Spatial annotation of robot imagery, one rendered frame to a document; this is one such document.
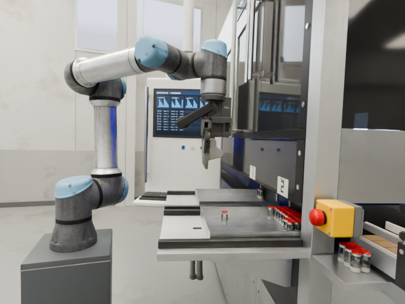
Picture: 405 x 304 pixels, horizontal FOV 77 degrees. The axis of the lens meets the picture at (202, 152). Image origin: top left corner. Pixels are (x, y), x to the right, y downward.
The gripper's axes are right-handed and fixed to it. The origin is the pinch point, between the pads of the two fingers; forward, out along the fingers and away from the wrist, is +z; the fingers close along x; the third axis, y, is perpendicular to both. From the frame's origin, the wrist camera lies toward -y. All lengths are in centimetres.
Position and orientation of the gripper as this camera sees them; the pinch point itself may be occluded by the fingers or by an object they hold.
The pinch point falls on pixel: (204, 164)
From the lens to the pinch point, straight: 75.2
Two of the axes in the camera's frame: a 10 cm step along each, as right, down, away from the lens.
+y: 9.9, 0.2, 1.0
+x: -1.0, -0.6, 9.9
